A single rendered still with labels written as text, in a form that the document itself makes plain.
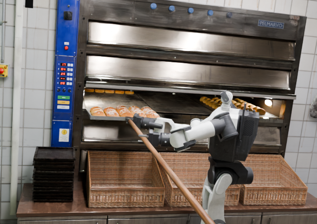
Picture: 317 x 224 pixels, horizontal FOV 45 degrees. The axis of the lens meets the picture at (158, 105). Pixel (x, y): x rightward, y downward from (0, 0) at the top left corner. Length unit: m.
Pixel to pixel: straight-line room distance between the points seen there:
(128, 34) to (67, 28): 0.47
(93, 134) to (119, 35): 0.82
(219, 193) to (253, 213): 0.74
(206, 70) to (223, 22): 0.42
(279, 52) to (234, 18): 0.51
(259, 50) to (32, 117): 1.95
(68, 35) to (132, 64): 0.54
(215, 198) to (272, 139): 1.32
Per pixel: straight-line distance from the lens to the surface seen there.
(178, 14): 3.21
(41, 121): 3.16
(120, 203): 2.88
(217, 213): 2.61
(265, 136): 3.66
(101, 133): 3.19
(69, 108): 3.10
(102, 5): 3.10
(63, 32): 3.03
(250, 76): 3.47
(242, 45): 3.40
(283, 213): 3.33
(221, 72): 3.36
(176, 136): 2.15
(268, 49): 3.51
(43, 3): 3.07
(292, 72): 3.66
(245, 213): 3.17
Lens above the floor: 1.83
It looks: 10 degrees down
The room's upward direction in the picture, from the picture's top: 6 degrees clockwise
